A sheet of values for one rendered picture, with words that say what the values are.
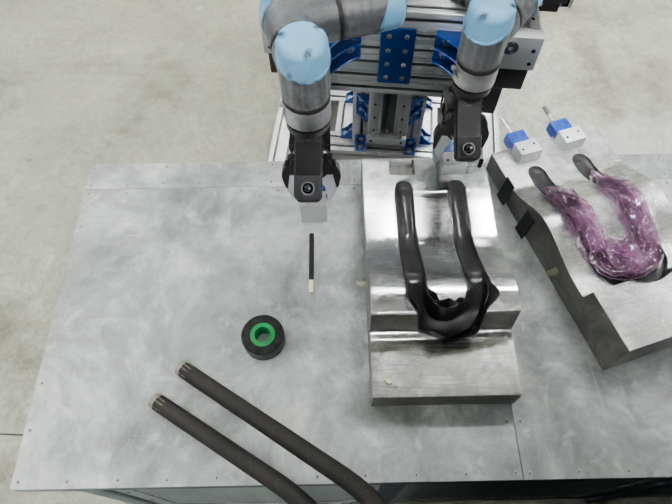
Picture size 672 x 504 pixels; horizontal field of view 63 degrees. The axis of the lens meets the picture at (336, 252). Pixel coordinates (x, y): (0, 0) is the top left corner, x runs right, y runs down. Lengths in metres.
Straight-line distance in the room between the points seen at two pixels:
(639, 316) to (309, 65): 0.71
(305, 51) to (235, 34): 2.14
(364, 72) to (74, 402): 1.06
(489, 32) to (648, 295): 0.54
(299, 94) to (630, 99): 2.19
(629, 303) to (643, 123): 1.74
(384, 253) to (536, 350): 0.35
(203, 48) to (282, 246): 1.82
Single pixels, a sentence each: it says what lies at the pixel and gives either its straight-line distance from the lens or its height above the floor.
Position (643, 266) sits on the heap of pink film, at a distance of 1.18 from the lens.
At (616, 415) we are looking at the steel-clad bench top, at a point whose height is 0.80.
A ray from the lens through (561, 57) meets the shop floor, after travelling 2.93.
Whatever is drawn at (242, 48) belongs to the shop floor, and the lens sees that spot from 2.83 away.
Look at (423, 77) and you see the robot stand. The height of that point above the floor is 0.74.
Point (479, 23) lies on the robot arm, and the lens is 0.93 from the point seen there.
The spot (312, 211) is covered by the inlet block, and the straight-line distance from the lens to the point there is 1.04.
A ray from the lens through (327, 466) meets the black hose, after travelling 0.91.
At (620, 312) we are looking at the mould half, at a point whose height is 0.91.
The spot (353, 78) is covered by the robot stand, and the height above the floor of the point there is 0.73.
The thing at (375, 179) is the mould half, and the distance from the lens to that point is 1.15.
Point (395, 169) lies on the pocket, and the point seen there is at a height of 0.86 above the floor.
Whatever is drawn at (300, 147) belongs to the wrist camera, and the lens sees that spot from 0.90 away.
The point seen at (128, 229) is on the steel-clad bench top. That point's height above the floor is 0.80.
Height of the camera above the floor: 1.81
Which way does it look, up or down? 61 degrees down
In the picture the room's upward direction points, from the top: 1 degrees counter-clockwise
